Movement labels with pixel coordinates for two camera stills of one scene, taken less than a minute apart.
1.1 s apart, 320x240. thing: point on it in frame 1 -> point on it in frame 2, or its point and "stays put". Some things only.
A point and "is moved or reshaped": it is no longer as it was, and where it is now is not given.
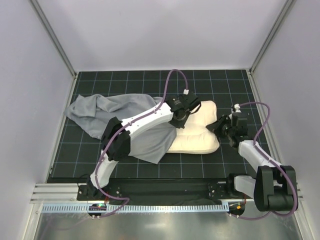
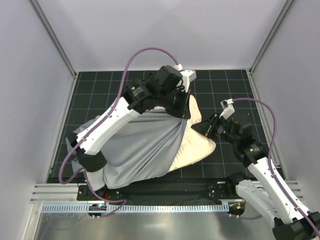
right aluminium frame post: (284, 12) stays put
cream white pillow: (195, 138) is moved or reshaped
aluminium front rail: (57, 193) stays put
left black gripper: (182, 120) -> (180, 110)
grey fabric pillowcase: (92, 114) is moved or reshaped
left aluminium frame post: (54, 37) stays put
